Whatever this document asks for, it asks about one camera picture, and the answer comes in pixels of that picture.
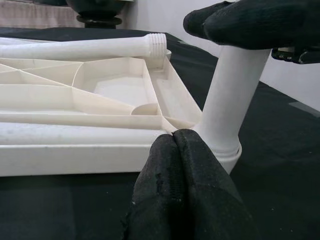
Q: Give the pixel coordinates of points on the black wooden stool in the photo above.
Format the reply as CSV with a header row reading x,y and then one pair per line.
x,y
100,21

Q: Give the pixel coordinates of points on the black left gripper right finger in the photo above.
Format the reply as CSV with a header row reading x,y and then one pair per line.
x,y
212,200

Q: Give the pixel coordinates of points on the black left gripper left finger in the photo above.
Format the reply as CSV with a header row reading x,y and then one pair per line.
x,y
160,195

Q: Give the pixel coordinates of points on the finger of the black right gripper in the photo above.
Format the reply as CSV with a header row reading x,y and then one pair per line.
x,y
195,20

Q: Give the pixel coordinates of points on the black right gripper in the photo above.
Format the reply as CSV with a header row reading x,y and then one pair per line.
x,y
307,55

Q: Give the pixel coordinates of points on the beige cloth covered table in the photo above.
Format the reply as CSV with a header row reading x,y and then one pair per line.
x,y
37,16

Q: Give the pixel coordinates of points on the white plastic table top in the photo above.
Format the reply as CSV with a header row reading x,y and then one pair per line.
x,y
75,155

